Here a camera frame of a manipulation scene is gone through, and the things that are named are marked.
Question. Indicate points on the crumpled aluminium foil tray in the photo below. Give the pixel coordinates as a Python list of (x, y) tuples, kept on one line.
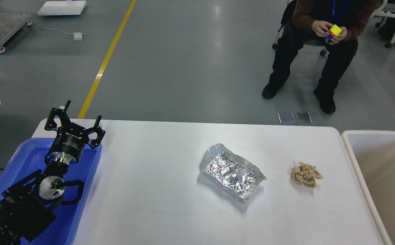
[(231, 172)]

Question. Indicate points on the floor plate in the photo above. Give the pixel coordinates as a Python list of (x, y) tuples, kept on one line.
[(286, 118), (303, 117)]

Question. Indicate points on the white power adapter with cable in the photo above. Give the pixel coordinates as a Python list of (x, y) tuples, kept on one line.
[(75, 35)]

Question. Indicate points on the left floor plate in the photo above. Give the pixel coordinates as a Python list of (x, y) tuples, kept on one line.
[(286, 118)]

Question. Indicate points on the right floor plate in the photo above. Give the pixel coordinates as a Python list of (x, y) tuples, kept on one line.
[(303, 117)]

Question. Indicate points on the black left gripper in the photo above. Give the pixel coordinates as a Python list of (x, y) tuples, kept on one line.
[(71, 138)]

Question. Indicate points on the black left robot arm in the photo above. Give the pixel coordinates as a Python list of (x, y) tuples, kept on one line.
[(27, 207)]

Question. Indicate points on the white flat board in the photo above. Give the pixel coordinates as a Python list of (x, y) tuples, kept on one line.
[(62, 8)]

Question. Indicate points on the white plastic bin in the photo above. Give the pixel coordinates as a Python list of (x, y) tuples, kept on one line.
[(372, 154)]

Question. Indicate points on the blue plastic bin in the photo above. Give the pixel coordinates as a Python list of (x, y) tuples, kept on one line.
[(30, 157)]

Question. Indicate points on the white office chair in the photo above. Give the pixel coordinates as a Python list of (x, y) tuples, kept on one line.
[(286, 32)]

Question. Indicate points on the colourful puzzle cube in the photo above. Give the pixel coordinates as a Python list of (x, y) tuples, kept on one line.
[(334, 31)]

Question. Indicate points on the crumpled brown paper ball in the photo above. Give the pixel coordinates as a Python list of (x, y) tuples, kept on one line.
[(305, 175)]

